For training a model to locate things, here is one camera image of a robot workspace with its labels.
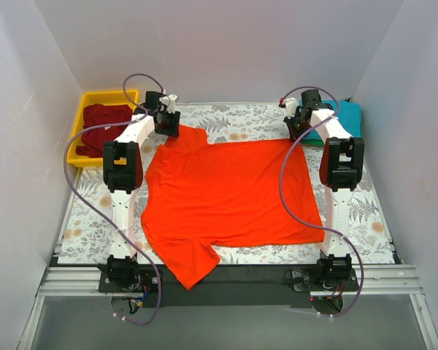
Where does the aluminium frame rail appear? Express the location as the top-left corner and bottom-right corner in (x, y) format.
(18, 265), (438, 349)

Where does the orange t shirt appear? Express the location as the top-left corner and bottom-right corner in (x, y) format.
(141, 126), (324, 289)

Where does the folded green t shirt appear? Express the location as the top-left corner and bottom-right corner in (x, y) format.
(301, 139), (324, 147)

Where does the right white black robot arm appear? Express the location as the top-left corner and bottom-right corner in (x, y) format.
(279, 86), (365, 292)

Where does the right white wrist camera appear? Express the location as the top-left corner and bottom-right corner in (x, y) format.
(278, 98), (299, 118)

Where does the dark red t shirt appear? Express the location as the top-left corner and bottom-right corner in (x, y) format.
(76, 104), (132, 158)

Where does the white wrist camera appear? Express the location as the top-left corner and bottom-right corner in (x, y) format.
(278, 98), (299, 118)
(159, 94), (178, 114)

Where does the folded teal t shirt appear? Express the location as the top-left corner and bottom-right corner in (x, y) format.
(302, 101), (362, 141)

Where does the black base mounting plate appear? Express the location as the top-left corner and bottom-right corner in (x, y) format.
(97, 263), (358, 308)

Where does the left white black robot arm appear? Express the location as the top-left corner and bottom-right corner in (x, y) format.
(103, 91), (180, 292)

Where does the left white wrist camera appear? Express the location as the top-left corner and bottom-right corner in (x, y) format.
(159, 94), (178, 114)

